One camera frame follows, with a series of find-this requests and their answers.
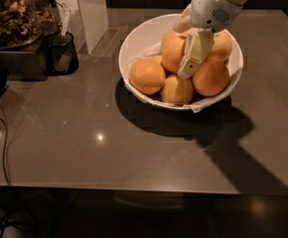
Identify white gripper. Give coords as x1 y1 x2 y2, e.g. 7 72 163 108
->
173 0 242 78

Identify orange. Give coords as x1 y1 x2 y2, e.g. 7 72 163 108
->
161 29 187 74
129 59 166 95
160 74 195 105
209 31 232 61
193 59 230 97

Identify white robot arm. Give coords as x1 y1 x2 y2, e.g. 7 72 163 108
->
173 0 247 78

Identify white bowl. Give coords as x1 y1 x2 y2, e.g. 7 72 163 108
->
118 13 244 111

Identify white pillar block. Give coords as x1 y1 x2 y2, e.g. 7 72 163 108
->
56 0 108 55

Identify black mesh cup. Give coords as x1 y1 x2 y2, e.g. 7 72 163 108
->
43 31 79 75

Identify dark metal stand box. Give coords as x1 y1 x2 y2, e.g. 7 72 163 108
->
0 22 58 81

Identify glass jar of granola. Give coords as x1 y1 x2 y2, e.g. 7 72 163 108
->
0 0 43 51

